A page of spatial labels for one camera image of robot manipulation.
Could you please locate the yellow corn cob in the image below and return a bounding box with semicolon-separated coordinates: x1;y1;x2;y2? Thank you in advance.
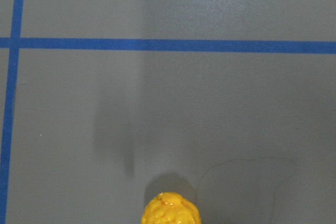
140;192;202;224

